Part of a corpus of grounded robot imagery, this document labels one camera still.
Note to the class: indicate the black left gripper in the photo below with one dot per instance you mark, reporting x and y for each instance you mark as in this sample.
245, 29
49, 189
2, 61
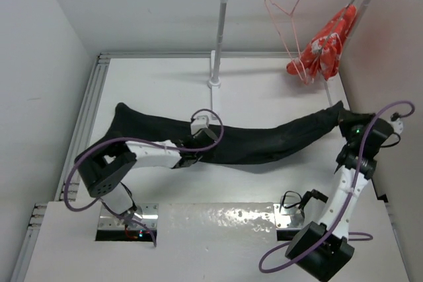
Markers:
190, 136

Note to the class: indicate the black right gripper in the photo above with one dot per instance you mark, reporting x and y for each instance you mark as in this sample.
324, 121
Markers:
346, 119

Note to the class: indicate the black trousers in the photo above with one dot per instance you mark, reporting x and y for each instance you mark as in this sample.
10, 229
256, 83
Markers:
239, 146

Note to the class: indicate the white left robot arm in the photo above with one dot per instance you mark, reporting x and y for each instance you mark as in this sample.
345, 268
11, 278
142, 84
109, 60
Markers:
102, 170

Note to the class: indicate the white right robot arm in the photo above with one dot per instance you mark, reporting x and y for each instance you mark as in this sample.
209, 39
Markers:
324, 242

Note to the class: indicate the red white patterned garment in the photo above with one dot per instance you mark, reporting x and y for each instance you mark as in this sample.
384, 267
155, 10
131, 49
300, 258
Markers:
307, 59

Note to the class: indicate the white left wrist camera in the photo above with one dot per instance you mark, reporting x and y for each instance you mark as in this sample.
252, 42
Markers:
198, 123

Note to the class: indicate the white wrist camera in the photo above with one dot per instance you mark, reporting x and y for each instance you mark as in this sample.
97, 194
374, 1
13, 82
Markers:
198, 123
397, 123

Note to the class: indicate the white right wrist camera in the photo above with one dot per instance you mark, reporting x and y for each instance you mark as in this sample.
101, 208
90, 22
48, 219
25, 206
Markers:
397, 123

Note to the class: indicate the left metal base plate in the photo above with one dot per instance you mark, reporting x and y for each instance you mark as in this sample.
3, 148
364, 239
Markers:
145, 213

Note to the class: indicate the metal base plate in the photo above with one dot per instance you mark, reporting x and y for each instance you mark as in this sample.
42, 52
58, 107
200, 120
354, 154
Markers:
145, 213
288, 219

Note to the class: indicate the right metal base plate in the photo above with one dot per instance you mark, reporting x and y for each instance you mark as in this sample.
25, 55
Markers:
288, 219

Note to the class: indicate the pink wire hanger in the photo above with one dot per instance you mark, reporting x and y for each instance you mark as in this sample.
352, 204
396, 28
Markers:
292, 24

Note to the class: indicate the aluminium table edge rail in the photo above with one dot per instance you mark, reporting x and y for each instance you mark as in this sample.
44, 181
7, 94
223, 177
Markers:
174, 85

